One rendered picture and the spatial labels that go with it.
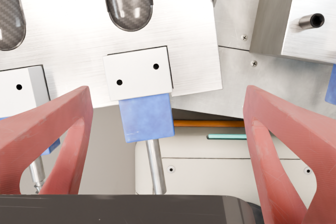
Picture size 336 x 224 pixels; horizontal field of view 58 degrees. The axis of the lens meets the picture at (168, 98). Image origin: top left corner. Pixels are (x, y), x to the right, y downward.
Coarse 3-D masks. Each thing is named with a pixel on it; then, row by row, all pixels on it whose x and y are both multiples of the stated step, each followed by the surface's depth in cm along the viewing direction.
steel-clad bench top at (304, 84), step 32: (224, 0) 30; (256, 0) 30; (224, 32) 31; (224, 64) 32; (256, 64) 32; (288, 64) 32; (320, 64) 32; (192, 96) 32; (224, 96) 32; (288, 96) 32; (320, 96) 32
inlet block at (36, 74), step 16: (0, 80) 24; (16, 80) 24; (32, 80) 24; (0, 96) 24; (16, 96) 24; (32, 96) 24; (48, 96) 26; (0, 112) 24; (16, 112) 24; (32, 176) 27
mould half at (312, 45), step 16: (272, 0) 26; (288, 0) 22; (304, 0) 22; (320, 0) 22; (256, 16) 30; (272, 16) 26; (288, 16) 22; (256, 32) 30; (272, 32) 25; (288, 32) 22; (304, 32) 22; (320, 32) 22; (256, 48) 29; (272, 48) 24; (288, 48) 22; (304, 48) 22; (320, 48) 22
